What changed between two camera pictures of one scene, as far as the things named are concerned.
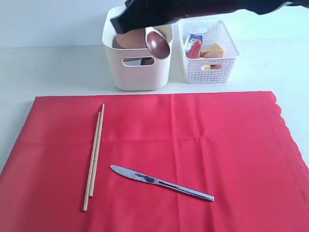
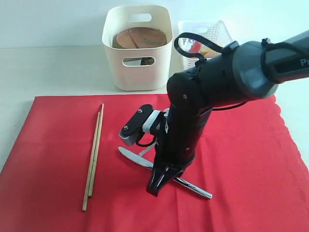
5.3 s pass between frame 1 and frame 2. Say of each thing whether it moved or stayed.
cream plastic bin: stayed
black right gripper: moved
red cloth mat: stayed
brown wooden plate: stayed
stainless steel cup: stayed
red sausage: stayed
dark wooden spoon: moved
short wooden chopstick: stayed
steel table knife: moved
